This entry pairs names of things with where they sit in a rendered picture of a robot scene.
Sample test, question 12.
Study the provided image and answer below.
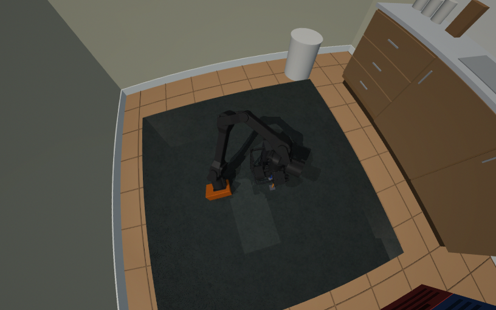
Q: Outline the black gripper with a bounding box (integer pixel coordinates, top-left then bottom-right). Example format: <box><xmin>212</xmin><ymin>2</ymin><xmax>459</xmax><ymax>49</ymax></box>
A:
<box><xmin>253</xmin><ymin>159</ymin><xmax>285</xmax><ymax>180</ymax></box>

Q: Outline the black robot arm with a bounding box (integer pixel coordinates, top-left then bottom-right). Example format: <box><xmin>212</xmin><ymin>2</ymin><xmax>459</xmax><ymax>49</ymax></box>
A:
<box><xmin>207</xmin><ymin>110</ymin><xmax>305</xmax><ymax>191</ymax></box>

